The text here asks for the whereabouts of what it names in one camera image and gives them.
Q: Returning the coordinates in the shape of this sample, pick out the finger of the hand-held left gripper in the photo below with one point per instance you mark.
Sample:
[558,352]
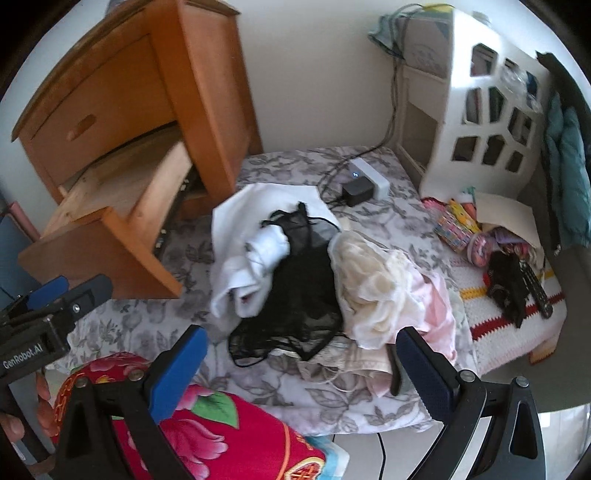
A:
[87,295]
[46,288]

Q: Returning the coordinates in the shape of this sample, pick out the black pouch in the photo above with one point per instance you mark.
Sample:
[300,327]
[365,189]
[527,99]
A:
[505,286]

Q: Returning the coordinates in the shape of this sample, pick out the wooden nightstand drawer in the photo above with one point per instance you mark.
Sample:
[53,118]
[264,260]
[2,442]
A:
[92,115]
[115,258]

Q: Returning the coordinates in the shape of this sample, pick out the pale pink underwear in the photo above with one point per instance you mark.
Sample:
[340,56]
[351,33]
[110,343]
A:
[429,314]

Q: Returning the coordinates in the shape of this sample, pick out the teal jacket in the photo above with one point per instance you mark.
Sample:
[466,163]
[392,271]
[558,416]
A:
[570,175]

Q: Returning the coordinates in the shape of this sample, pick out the black lace underwear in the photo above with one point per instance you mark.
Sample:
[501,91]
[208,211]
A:
[300,286]

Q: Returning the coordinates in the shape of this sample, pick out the black remote control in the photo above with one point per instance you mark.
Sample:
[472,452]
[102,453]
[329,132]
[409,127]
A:
[538,290]

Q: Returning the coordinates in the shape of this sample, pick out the person's left hand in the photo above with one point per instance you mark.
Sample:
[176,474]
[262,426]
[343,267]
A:
[48,406]

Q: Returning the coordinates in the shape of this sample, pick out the white plastic basket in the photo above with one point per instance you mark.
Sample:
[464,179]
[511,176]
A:
[485,69]

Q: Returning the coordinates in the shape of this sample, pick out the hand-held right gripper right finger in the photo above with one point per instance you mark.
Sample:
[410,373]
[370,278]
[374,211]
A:
[427,374]

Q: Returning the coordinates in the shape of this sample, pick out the white lace underwear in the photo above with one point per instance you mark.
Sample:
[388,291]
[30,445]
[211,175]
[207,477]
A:
[369,277]

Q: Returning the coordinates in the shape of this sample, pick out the pink round pouch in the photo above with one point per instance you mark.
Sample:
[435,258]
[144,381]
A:
[480,251]

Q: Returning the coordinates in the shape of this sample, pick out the colourful checked pouch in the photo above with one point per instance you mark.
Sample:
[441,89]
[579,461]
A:
[455,228]

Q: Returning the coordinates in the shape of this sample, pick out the black power adapter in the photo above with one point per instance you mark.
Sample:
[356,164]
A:
[355,191]

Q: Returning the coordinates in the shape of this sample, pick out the wooden nightstand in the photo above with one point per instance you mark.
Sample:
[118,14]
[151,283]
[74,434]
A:
[221,92]

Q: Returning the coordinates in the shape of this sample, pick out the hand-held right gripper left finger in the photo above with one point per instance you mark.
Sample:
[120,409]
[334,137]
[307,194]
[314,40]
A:
[178,374]

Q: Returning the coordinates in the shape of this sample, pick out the teal cloth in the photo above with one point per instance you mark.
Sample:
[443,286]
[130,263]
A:
[385,32]

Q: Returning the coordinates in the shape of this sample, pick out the white cloth garment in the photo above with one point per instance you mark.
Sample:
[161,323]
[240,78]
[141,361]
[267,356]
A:
[240,217]

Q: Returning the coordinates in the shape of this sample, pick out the striped crochet mat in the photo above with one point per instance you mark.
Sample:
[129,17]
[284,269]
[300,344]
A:
[485,295]

